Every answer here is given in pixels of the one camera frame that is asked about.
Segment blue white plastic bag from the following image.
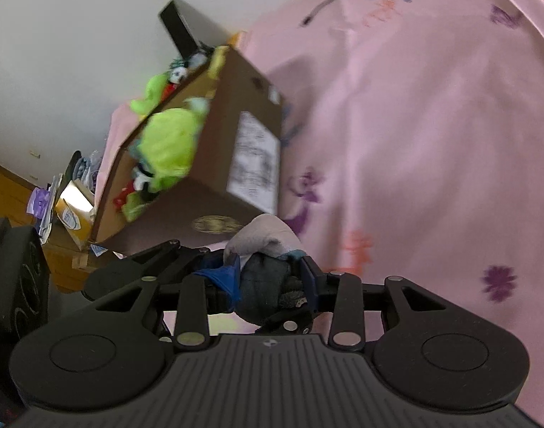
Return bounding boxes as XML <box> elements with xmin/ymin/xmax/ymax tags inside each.
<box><xmin>78</xmin><ymin>152</ymin><xmax>106</xmax><ymax>192</ymax></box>

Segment white papers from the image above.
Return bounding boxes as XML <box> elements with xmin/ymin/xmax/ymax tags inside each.
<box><xmin>38</xmin><ymin>174</ymin><xmax>63</xmax><ymax>244</ymax></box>

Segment yellow carton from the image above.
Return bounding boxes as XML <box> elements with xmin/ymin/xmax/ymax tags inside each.
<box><xmin>53</xmin><ymin>180</ymin><xmax>97</xmax><ymax>250</ymax></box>

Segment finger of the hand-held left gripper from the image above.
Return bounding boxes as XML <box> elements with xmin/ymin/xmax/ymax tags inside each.
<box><xmin>82</xmin><ymin>240</ymin><xmax>210</xmax><ymax>301</ymax></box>
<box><xmin>254</xmin><ymin>305</ymin><xmax>318</xmax><ymax>336</ymax></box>

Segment light green plush toy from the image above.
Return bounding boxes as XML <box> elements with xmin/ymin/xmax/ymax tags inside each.
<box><xmin>129</xmin><ymin>72</ymin><xmax>172</xmax><ymax>117</ymax></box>

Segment wooden side table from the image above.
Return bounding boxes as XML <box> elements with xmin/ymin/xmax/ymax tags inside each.
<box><xmin>0</xmin><ymin>158</ymin><xmax>121</xmax><ymax>292</ymax></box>

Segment neon yellow-green fluffy toy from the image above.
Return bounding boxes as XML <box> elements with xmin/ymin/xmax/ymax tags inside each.
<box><xmin>129</xmin><ymin>107</ymin><xmax>206</xmax><ymax>192</ymax></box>

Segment pink printed bedsheet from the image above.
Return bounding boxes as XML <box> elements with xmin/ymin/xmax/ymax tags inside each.
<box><xmin>96</xmin><ymin>0</ymin><xmax>544</xmax><ymax>426</ymax></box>

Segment red fuzzy toy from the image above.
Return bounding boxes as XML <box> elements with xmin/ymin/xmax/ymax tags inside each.
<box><xmin>113</xmin><ymin>187</ymin><xmax>134</xmax><ymax>210</ymax></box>

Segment dark green pouch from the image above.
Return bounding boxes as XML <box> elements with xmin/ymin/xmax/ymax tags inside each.
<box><xmin>62</xmin><ymin>151</ymin><xmax>83</xmax><ymax>188</ymax></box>

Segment grey cloth bundle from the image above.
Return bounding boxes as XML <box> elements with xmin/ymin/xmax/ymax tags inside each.
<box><xmin>223</xmin><ymin>213</ymin><xmax>309</xmax><ymax>324</ymax></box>

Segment black smartphone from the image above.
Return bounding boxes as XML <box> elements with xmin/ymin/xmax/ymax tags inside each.
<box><xmin>159</xmin><ymin>0</ymin><xmax>201</xmax><ymax>56</ymax></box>

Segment purple packet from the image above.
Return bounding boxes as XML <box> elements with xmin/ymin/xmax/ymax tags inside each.
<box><xmin>27</xmin><ymin>187</ymin><xmax>54</xmax><ymax>217</ymax></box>

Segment brown cardboard box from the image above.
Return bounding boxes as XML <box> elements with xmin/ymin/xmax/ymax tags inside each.
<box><xmin>90</xmin><ymin>45</ymin><xmax>284</xmax><ymax>250</ymax></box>

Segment green plush doll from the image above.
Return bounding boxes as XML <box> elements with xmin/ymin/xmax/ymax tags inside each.
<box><xmin>120</xmin><ymin>187</ymin><xmax>157</xmax><ymax>224</ymax></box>

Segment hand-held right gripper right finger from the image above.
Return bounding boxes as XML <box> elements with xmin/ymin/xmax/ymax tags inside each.
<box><xmin>299</xmin><ymin>256</ymin><xmax>466</xmax><ymax>349</ymax></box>

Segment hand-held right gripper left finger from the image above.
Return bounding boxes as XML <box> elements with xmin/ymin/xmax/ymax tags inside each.
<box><xmin>94</xmin><ymin>254</ymin><xmax>242</xmax><ymax>352</ymax></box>

